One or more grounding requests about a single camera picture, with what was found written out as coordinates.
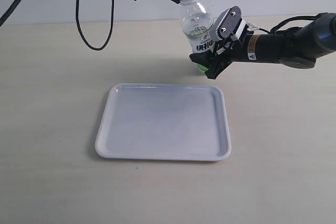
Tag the white rectangular plastic tray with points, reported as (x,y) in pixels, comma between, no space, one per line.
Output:
(164,122)

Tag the clear plastic drink bottle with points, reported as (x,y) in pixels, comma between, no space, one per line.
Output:
(196,22)

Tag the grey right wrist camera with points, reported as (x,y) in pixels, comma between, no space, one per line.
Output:
(229,25)

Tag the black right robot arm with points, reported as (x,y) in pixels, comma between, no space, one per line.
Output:
(296,42)

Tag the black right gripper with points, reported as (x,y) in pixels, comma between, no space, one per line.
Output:
(226,52)

